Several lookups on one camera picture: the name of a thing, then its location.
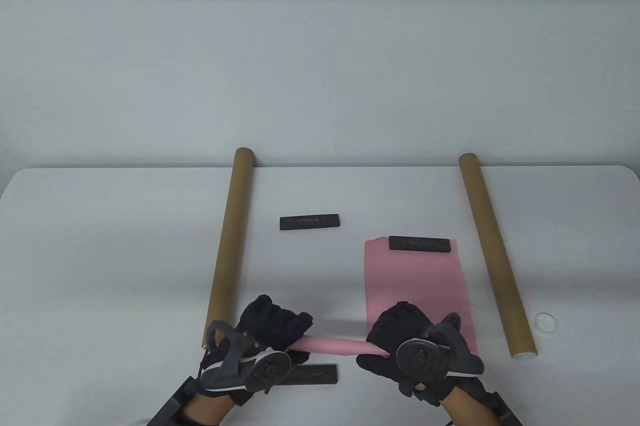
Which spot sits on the person's right hand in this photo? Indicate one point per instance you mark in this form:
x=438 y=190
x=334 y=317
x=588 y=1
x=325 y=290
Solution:
x=400 y=321

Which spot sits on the person's left hand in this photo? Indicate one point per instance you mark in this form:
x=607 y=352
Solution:
x=270 y=323

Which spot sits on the pink paper sheet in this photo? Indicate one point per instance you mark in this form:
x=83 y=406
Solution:
x=335 y=345
x=415 y=276

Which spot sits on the black bar paperweight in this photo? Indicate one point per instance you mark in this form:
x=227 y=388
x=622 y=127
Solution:
x=310 y=222
x=315 y=375
x=419 y=243

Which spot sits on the brown cardboard mailing tube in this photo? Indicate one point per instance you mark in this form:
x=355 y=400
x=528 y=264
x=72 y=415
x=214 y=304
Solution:
x=230 y=246
x=487 y=236

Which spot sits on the clear plastic tube cap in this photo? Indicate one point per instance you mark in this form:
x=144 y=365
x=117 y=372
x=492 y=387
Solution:
x=537 y=322

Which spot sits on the person's right forearm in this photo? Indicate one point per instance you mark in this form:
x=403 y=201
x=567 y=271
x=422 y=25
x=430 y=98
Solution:
x=470 y=413

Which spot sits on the person's left forearm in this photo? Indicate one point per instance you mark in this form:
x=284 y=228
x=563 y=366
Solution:
x=210 y=411

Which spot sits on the grey hand tracker controller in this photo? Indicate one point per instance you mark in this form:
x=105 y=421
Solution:
x=420 y=360
x=267 y=371

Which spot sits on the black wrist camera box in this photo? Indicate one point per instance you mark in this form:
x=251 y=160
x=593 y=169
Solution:
x=505 y=411
x=167 y=406

